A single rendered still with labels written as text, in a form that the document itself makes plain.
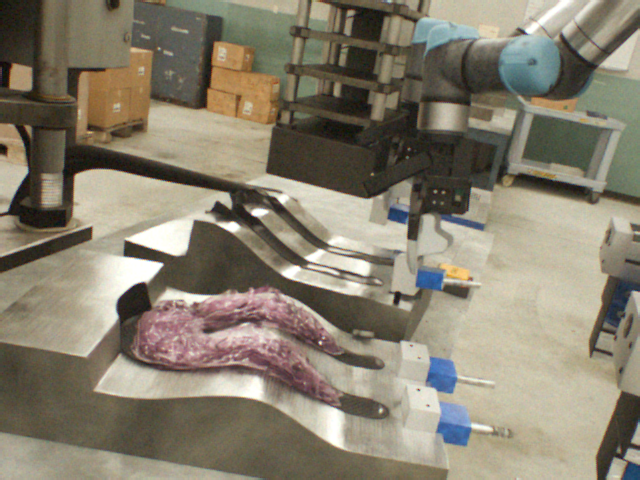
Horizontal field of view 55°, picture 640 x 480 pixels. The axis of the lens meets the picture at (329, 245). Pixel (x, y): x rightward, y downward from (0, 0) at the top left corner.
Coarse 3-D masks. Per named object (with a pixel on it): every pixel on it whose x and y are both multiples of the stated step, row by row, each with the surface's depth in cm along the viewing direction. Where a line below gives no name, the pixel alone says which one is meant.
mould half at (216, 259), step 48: (144, 240) 107; (192, 240) 101; (240, 240) 98; (288, 240) 108; (336, 240) 118; (192, 288) 103; (240, 288) 100; (288, 288) 97; (336, 288) 95; (384, 288) 98; (384, 336) 94
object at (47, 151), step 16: (48, 0) 109; (64, 0) 110; (48, 16) 110; (64, 16) 111; (48, 32) 110; (64, 32) 112; (48, 48) 111; (64, 48) 113; (48, 64) 112; (64, 64) 114; (32, 80) 115; (48, 80) 113; (64, 80) 116; (32, 128) 117; (32, 144) 118; (48, 144) 117; (64, 144) 121; (32, 160) 119; (48, 160) 118; (32, 176) 120; (48, 176) 120; (32, 192) 121; (48, 192) 121; (32, 208) 120; (48, 208) 121; (64, 208) 123; (16, 224) 121; (32, 224) 121; (48, 224) 122; (64, 224) 124
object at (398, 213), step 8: (376, 200) 124; (392, 200) 125; (376, 208) 124; (392, 208) 124; (400, 208) 124; (408, 208) 125; (376, 216) 125; (384, 216) 124; (392, 216) 124; (400, 216) 124; (408, 216) 123; (384, 224) 125
